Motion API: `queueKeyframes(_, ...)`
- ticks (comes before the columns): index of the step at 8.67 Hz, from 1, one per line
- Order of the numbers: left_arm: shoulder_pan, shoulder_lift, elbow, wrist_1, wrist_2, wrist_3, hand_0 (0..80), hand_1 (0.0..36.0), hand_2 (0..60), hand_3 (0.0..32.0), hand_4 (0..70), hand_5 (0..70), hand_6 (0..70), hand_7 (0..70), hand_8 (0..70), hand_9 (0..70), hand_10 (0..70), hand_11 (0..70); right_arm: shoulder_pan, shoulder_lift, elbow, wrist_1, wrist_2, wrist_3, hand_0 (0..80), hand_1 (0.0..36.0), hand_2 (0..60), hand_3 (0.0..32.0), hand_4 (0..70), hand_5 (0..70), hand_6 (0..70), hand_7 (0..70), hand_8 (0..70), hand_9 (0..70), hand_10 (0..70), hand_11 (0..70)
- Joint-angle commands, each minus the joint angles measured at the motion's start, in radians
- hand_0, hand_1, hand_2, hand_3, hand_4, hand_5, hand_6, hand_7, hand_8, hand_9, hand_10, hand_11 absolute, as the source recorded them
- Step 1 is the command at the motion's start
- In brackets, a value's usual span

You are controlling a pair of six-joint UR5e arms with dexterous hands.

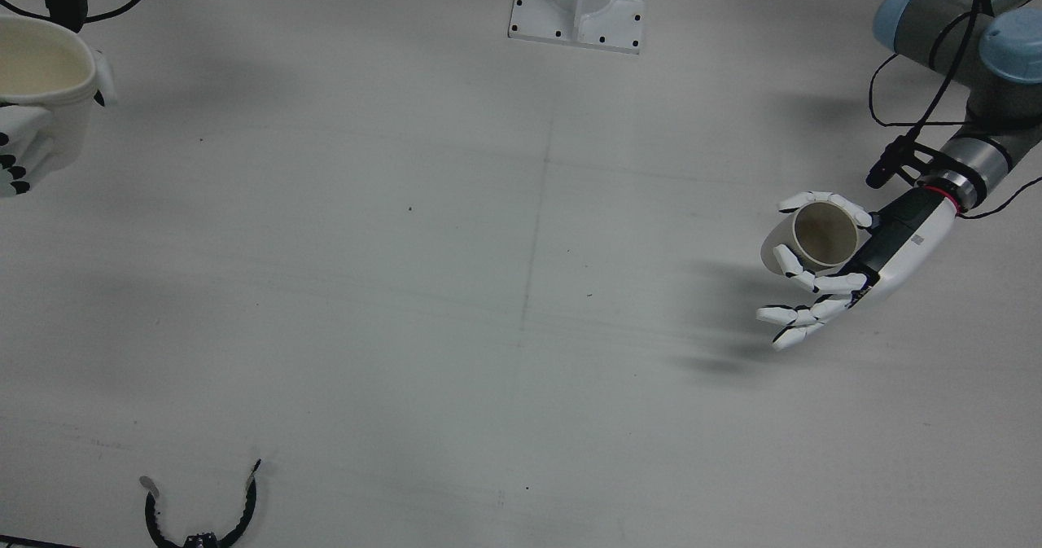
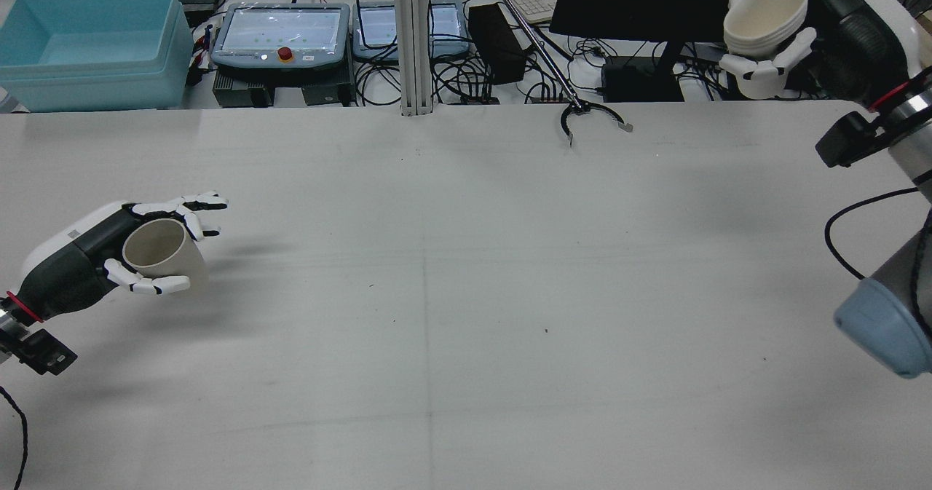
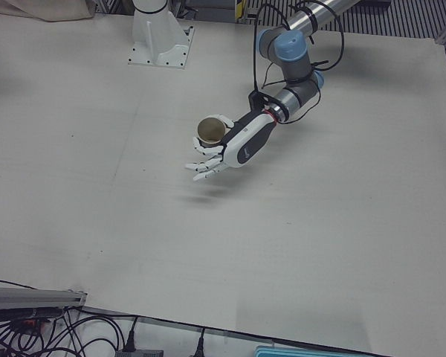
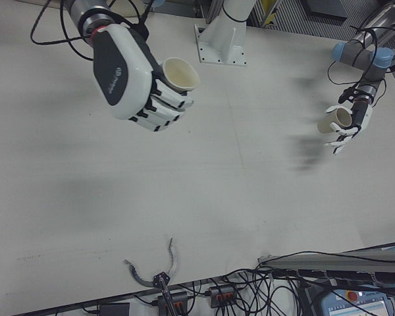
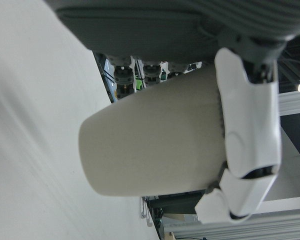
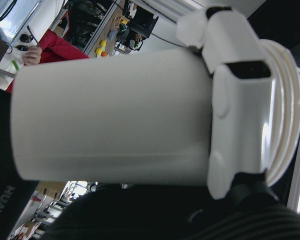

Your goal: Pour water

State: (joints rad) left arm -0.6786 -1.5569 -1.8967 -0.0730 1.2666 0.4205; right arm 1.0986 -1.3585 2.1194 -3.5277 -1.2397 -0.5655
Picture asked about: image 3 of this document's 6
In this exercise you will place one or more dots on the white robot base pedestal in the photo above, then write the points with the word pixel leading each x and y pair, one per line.
pixel 160 41

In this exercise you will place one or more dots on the robot hand white grey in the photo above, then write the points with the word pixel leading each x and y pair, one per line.
pixel 249 141

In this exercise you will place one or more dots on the grey power strip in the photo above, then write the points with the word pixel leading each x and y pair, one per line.
pixel 141 353

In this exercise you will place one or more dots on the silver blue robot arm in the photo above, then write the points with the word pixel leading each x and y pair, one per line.
pixel 293 44

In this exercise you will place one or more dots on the beige cloth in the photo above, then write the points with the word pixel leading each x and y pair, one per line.
pixel 41 7

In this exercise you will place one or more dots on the beige paper cup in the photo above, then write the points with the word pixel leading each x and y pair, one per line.
pixel 210 128

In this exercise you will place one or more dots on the light blue plastic tray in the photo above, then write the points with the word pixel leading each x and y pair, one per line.
pixel 282 352

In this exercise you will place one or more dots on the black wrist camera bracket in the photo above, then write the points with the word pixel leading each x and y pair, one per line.
pixel 256 100

